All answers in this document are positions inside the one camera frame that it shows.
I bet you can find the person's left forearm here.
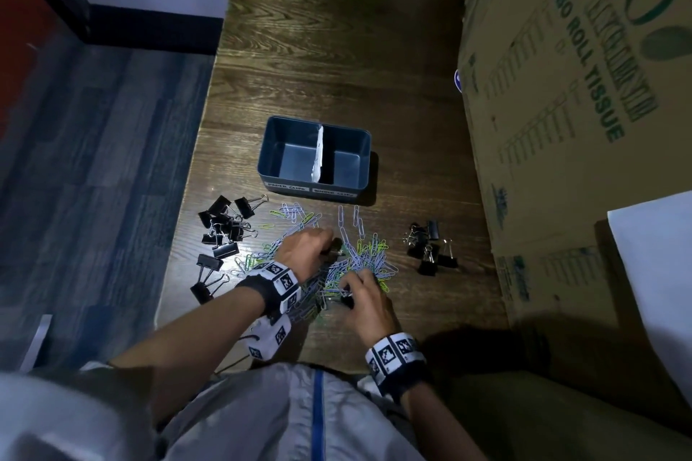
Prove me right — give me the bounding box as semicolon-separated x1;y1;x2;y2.
111;287;267;426

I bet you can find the person's left hand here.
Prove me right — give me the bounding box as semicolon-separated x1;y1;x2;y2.
274;228;336;283

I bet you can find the large brown cardboard box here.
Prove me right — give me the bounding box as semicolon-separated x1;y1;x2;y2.
455;0;692;426

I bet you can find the thin black cable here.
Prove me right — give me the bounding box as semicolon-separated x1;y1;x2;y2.
213;334;260;376

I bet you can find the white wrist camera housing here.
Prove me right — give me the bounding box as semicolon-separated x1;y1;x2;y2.
246;314;293;362

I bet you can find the person's right forearm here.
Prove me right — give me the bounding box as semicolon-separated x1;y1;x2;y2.
401;381;490;461

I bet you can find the grey jacket with blue zipper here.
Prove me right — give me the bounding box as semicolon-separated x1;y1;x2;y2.
0;361;428;461

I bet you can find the black wristband with marker blocks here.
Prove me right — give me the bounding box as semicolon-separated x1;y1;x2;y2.
365;332;433;405
236;261;302;319

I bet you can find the person's right hand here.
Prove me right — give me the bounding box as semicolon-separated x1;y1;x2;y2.
338;268;402;351

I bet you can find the blue plastic sorting bin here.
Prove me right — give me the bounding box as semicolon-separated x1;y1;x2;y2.
257;115;373;201

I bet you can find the pile of coloured paper clips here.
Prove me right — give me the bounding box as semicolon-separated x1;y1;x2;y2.
231;201;400;322

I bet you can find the pile of black binder clips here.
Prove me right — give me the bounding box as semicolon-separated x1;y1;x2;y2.
403;219;459;277
190;194;269;306

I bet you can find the white board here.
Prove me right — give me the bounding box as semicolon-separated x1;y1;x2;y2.
607;191;692;408

